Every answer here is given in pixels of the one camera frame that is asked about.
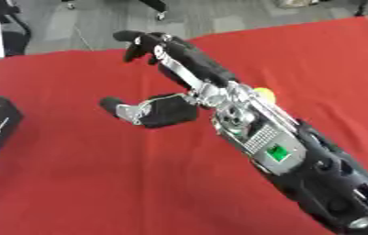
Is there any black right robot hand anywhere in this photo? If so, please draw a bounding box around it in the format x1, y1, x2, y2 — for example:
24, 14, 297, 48
98, 29, 240, 129

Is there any black chair wheel base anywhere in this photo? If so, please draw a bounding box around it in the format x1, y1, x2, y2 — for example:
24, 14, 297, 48
60, 0, 171, 22

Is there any yellow toy ball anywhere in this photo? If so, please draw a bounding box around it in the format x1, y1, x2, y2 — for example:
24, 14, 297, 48
252, 87, 277, 103

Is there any black office chair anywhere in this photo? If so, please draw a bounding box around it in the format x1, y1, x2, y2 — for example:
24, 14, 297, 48
0, 0, 33, 58

